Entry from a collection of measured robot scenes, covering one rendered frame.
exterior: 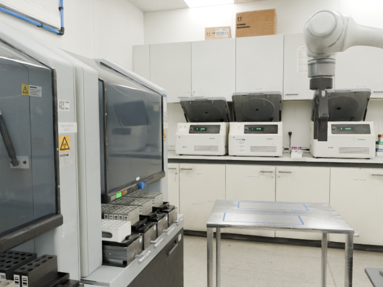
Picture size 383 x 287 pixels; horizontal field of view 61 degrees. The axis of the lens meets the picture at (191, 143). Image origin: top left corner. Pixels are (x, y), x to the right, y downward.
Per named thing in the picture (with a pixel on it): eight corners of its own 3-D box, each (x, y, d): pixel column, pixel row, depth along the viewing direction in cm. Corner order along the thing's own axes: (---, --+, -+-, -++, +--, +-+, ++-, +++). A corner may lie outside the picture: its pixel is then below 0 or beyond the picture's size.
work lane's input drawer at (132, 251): (-24, 249, 136) (-25, 228, 135) (3, 237, 149) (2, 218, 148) (138, 268, 117) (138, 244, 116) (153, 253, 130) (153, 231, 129)
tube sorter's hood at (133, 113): (-7, 196, 131) (-14, 35, 127) (81, 173, 189) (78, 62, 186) (109, 204, 118) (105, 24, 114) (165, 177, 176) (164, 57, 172)
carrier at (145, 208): (148, 210, 161) (148, 199, 161) (152, 211, 161) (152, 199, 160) (138, 217, 150) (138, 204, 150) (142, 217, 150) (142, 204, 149)
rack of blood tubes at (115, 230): (51, 238, 128) (50, 223, 128) (66, 230, 138) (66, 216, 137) (119, 245, 120) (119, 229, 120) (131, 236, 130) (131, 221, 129)
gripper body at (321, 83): (334, 76, 108) (334, 104, 108) (330, 79, 116) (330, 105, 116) (310, 77, 110) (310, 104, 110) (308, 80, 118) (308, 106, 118)
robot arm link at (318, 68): (333, 62, 116) (333, 80, 116) (306, 64, 118) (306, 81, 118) (338, 58, 107) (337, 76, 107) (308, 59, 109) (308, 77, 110)
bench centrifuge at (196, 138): (174, 155, 361) (173, 97, 357) (190, 151, 420) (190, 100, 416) (224, 156, 344) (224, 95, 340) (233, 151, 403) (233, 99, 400)
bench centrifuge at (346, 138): (313, 158, 322) (314, 87, 318) (308, 152, 382) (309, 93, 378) (376, 159, 308) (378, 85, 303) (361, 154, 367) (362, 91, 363)
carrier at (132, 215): (135, 220, 147) (134, 206, 146) (139, 220, 146) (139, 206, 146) (123, 228, 135) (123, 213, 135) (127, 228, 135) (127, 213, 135)
